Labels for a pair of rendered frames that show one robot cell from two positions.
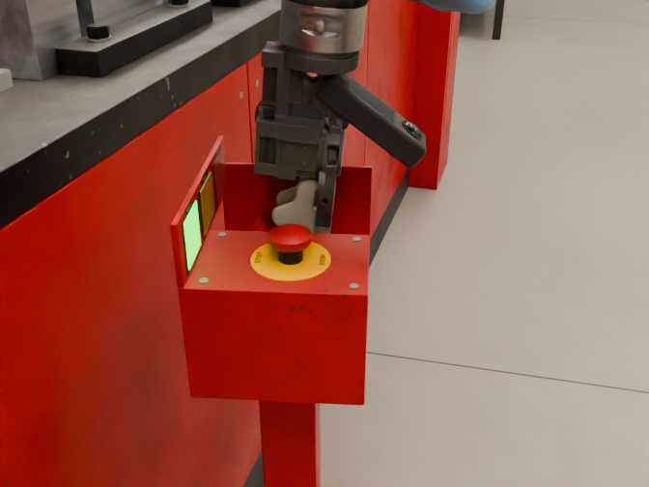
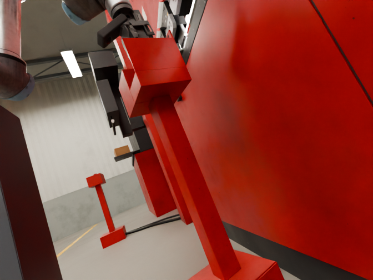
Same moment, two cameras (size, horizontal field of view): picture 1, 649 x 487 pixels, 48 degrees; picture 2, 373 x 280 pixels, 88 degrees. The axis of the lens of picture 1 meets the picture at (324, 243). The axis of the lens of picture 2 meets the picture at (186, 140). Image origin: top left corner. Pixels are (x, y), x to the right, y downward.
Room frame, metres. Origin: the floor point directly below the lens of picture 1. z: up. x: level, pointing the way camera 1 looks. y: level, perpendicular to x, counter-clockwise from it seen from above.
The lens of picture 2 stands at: (1.12, -0.26, 0.41)
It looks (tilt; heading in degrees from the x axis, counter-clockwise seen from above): 9 degrees up; 147
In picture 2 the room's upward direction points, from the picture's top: 22 degrees counter-clockwise
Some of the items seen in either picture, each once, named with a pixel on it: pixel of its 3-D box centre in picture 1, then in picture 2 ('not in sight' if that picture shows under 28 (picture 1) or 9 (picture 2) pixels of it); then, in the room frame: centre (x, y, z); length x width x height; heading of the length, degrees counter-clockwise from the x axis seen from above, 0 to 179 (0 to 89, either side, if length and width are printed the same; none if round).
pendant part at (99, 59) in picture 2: not in sight; (114, 97); (-0.95, 0.39, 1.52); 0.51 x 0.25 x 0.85; 169
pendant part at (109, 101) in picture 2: not in sight; (109, 105); (-0.92, 0.30, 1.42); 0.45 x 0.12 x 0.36; 169
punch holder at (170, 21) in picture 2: not in sight; (173, 23); (0.36, 0.47, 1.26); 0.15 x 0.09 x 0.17; 163
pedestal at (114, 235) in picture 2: not in sight; (104, 206); (-1.48, 0.01, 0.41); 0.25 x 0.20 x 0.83; 73
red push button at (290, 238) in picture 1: (290, 247); not in sight; (0.56, 0.03, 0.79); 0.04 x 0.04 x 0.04
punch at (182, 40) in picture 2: not in sight; (182, 38); (0.38, 0.46, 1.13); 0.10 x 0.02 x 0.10; 163
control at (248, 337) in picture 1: (286, 261); (149, 76); (0.61, 0.04, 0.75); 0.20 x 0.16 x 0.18; 176
